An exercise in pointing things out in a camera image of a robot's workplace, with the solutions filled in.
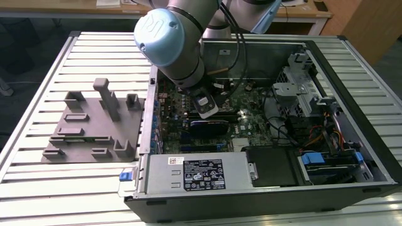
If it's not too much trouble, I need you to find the grey parts rack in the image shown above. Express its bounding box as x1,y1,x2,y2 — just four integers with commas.
40,77,148,163

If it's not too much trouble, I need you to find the black office chair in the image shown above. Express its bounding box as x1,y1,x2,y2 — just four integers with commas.
0,16,41,76

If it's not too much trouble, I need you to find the black plastic shroud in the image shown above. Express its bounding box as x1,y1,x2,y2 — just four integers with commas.
240,145,305,188

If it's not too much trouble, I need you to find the hard disk in blue carrier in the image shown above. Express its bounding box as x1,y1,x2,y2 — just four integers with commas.
299,152,361,186

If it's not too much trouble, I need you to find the blue plastic clip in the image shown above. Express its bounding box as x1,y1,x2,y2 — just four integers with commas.
354,151,365,170

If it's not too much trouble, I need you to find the wooden cabinet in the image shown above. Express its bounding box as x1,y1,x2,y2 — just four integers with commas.
319,0,402,65

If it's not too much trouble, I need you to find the silver disk bay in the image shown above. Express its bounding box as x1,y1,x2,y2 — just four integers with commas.
295,141,378,187

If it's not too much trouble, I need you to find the black graphics card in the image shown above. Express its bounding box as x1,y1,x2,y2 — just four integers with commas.
187,119,231,139

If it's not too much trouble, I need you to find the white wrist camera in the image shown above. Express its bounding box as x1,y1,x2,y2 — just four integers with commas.
191,92,220,120

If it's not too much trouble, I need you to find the silver power supply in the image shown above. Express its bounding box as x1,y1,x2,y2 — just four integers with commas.
144,152,258,195

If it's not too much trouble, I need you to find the yellow wire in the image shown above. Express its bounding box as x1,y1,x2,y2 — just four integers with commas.
333,130,343,148

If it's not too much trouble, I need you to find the wooden desk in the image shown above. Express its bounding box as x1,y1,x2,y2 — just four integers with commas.
0,0,334,36

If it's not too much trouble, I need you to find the silver drive cage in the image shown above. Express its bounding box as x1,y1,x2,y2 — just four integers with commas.
263,53,326,118

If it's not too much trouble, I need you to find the red wire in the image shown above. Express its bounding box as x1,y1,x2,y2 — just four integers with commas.
309,125,325,142

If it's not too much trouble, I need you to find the black cable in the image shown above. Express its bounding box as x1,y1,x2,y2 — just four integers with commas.
219,0,250,101

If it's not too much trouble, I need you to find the green motherboard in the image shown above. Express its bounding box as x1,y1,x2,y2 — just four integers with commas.
156,79,286,153

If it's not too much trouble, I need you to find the cable with brass plug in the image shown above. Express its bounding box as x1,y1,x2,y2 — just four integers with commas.
207,0,247,75

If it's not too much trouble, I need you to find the black wire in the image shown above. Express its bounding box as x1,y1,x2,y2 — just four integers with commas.
263,89,299,146

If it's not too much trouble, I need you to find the silver heatsink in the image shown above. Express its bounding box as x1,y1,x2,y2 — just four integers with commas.
232,138,250,151

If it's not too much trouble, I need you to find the black PC case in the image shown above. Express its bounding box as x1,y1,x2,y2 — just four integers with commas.
118,35,402,223

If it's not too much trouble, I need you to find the grey metal foot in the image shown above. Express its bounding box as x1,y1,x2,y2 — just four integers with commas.
0,77,13,97

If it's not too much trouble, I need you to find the green RAM stick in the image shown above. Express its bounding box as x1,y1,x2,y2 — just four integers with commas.
63,137,96,143

